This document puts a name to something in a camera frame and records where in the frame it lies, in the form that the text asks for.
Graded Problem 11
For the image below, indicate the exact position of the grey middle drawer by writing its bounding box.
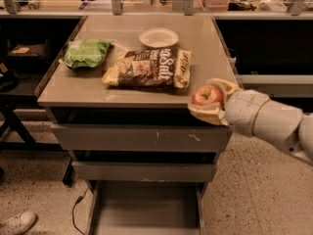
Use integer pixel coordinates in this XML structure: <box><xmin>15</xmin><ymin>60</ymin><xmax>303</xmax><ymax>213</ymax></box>
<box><xmin>72</xmin><ymin>162</ymin><xmax>216</xmax><ymax>182</ymax></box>

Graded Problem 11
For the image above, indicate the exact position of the dark box on shelf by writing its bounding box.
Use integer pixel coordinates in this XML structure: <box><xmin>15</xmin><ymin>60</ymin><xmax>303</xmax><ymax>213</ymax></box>
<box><xmin>7</xmin><ymin>44</ymin><xmax>47</xmax><ymax>61</ymax></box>

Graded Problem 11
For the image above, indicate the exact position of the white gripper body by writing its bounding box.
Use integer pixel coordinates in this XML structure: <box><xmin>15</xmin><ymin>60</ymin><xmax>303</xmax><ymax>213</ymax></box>
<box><xmin>225</xmin><ymin>90</ymin><xmax>303</xmax><ymax>145</ymax></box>

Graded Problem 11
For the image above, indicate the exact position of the red apple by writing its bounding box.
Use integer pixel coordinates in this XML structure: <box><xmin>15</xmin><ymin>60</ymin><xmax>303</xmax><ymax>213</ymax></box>
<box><xmin>192</xmin><ymin>85</ymin><xmax>224</xmax><ymax>106</ymax></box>

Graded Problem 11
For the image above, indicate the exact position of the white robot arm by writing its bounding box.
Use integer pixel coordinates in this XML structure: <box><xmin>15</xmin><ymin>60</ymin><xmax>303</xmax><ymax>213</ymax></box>
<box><xmin>188</xmin><ymin>78</ymin><xmax>313</xmax><ymax>165</ymax></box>

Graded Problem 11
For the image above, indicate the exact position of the brown yellow sea salt bag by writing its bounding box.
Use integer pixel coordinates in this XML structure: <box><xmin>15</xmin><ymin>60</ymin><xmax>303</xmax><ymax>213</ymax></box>
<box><xmin>102</xmin><ymin>48</ymin><xmax>192</xmax><ymax>89</ymax></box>

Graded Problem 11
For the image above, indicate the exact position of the black table frame left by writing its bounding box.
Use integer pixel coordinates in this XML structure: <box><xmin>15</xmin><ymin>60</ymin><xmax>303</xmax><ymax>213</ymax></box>
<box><xmin>0</xmin><ymin>98</ymin><xmax>75</xmax><ymax>185</ymax></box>

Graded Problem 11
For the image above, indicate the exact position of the black floor cable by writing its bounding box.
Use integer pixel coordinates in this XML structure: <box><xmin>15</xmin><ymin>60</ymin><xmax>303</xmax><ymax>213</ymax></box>
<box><xmin>71</xmin><ymin>187</ymin><xmax>90</xmax><ymax>235</ymax></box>

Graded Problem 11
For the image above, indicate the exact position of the grey open bottom drawer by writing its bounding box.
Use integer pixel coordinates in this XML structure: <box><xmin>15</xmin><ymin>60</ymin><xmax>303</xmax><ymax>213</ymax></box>
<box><xmin>85</xmin><ymin>181</ymin><xmax>205</xmax><ymax>235</ymax></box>

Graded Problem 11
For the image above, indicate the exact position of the white paper bowl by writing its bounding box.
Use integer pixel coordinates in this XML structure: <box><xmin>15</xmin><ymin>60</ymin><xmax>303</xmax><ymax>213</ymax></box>
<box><xmin>139</xmin><ymin>27</ymin><xmax>179</xmax><ymax>48</ymax></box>

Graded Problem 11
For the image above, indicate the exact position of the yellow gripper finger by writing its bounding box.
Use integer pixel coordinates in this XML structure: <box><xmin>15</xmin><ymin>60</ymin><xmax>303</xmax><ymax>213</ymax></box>
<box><xmin>205</xmin><ymin>78</ymin><xmax>242</xmax><ymax>102</ymax></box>
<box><xmin>188</xmin><ymin>103</ymin><xmax>229</xmax><ymax>126</ymax></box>

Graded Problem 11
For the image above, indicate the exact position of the grey top drawer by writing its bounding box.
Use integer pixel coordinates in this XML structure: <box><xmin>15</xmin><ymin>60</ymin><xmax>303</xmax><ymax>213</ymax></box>
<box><xmin>51</xmin><ymin>124</ymin><xmax>232</xmax><ymax>153</ymax></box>

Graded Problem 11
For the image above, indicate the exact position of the green chip bag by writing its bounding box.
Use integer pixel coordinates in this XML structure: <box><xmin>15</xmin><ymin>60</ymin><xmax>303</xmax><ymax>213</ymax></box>
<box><xmin>59</xmin><ymin>39</ymin><xmax>112</xmax><ymax>70</ymax></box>

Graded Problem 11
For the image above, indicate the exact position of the grey drawer cabinet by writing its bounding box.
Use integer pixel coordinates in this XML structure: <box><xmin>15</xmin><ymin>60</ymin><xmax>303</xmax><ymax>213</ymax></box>
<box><xmin>38</xmin><ymin>15</ymin><xmax>240</xmax><ymax>188</ymax></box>

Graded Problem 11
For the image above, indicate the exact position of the white sneaker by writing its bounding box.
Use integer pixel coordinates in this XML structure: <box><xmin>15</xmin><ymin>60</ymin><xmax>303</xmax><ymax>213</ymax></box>
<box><xmin>0</xmin><ymin>211</ymin><xmax>37</xmax><ymax>235</ymax></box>

